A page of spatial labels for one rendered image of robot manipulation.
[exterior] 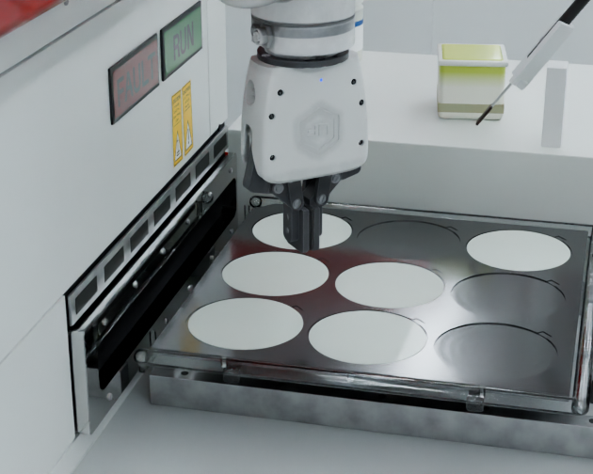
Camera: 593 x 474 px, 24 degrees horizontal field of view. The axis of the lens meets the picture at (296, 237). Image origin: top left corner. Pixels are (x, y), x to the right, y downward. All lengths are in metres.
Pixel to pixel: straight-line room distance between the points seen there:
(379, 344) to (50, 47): 0.37
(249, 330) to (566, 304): 0.28
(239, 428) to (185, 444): 0.05
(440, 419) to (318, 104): 0.28
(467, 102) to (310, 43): 0.45
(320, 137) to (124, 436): 0.30
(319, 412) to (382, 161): 0.36
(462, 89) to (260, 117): 0.44
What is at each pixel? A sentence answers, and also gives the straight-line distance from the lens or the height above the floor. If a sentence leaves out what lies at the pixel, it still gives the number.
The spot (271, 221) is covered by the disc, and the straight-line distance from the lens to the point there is 1.40.
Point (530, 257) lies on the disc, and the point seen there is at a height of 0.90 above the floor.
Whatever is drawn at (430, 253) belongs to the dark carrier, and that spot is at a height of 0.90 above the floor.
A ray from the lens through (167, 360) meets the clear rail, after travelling 1.13.
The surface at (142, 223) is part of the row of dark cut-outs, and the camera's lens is 1.22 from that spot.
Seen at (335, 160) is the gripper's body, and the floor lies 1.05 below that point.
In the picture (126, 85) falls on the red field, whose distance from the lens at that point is 1.16.
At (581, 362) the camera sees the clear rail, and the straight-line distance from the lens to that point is 1.14.
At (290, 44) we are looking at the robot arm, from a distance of 1.08.
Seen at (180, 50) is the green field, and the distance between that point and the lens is 1.29.
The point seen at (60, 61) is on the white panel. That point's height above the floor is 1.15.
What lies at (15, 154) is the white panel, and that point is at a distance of 0.97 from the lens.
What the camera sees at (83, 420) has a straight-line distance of 1.13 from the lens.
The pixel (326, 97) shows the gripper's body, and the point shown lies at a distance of 1.12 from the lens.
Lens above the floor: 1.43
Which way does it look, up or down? 23 degrees down
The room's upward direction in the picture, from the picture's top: straight up
